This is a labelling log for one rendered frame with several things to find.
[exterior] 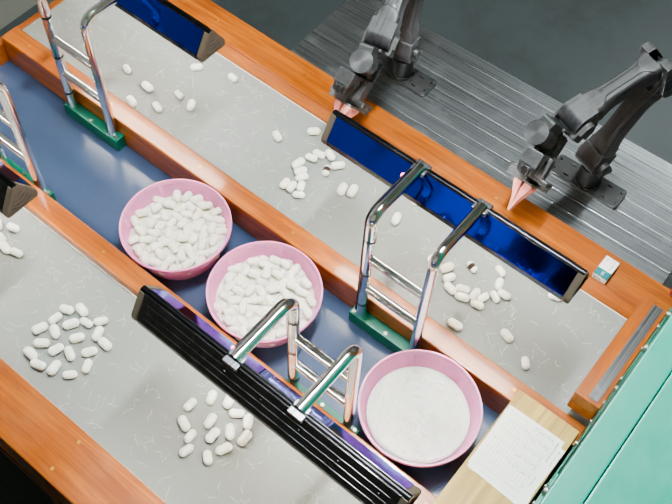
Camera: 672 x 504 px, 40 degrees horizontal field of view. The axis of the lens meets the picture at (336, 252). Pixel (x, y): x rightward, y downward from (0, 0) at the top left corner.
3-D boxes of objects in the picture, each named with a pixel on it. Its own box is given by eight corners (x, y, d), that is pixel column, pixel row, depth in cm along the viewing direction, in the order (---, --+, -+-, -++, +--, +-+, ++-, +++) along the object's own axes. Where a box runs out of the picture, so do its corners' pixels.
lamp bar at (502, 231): (343, 120, 201) (344, 98, 195) (588, 278, 182) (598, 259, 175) (320, 142, 198) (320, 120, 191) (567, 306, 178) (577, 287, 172)
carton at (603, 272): (604, 259, 217) (606, 255, 215) (617, 267, 216) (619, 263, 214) (591, 276, 214) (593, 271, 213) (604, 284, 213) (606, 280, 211)
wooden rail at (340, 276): (26, 54, 260) (16, 25, 251) (574, 445, 204) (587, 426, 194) (11, 64, 258) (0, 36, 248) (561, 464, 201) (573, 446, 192)
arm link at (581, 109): (579, 130, 202) (690, 56, 204) (553, 103, 206) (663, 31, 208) (576, 158, 213) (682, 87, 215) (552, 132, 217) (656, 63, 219)
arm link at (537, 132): (540, 156, 200) (581, 116, 196) (516, 129, 204) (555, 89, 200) (558, 165, 210) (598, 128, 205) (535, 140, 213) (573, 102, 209)
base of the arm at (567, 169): (623, 192, 229) (636, 175, 233) (554, 152, 236) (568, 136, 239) (614, 211, 236) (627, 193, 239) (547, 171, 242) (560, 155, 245)
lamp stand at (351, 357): (290, 382, 207) (288, 282, 169) (359, 436, 201) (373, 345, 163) (232, 444, 199) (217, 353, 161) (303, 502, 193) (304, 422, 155)
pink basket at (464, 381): (351, 369, 209) (353, 351, 201) (467, 365, 211) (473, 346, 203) (360, 484, 195) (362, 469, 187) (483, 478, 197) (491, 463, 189)
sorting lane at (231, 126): (100, -19, 268) (98, -25, 266) (648, 339, 211) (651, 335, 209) (20, 37, 255) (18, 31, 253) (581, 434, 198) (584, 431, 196)
